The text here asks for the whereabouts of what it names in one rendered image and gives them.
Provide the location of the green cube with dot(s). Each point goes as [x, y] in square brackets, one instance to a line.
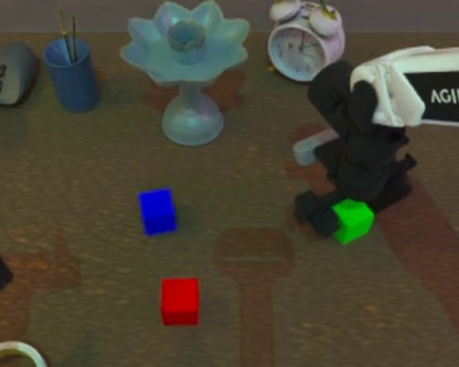
[353, 221]

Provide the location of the blue cube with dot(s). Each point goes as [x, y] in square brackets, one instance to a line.
[157, 212]

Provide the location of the red cube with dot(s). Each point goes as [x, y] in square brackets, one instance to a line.
[180, 302]

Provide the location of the white rectangular bar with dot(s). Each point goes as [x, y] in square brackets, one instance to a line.
[310, 147]

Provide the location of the pink alarm clock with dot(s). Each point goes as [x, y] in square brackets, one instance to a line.
[304, 46]

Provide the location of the blue lotus glass stand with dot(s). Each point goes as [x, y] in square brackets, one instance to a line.
[187, 72]

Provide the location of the grey computer mouse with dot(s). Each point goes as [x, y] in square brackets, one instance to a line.
[7, 74]

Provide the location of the blue cup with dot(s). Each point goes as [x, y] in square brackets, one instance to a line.
[72, 76]

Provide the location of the thin stick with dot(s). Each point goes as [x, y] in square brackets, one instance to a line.
[74, 38]
[64, 36]

